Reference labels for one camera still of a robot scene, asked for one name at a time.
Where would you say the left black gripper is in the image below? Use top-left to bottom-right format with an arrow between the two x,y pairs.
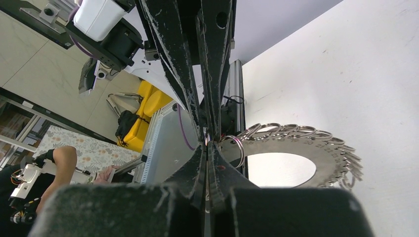
135,0 -> 237,141

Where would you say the black backpack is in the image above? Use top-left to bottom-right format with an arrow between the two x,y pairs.
115,110 -> 149,147

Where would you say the floral mat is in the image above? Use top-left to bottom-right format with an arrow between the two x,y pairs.
34,125 -> 141,173

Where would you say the metal disc with keyrings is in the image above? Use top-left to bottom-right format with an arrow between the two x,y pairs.
218,123 -> 364,191

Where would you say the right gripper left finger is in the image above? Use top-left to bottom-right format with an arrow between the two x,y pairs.
167,143 -> 206,237

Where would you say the person forearm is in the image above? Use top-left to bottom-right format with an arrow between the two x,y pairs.
36,146 -> 77,214

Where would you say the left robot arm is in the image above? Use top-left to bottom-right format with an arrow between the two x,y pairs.
66,0 -> 237,140

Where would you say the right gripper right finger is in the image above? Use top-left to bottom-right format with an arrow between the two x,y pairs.
208,141 -> 259,237

